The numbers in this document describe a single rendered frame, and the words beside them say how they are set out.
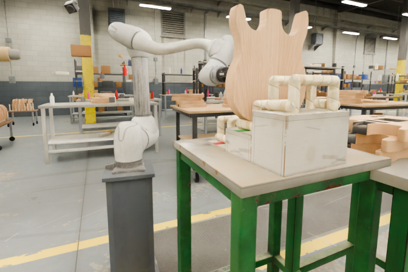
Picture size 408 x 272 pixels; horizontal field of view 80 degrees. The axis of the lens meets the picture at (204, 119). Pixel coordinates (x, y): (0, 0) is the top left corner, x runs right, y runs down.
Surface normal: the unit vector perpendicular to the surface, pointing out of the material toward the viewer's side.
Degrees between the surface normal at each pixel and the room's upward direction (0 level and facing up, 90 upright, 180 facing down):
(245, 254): 90
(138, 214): 90
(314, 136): 90
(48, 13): 90
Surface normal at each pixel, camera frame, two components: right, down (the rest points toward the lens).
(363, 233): -0.91, 0.05
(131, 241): 0.28, 0.13
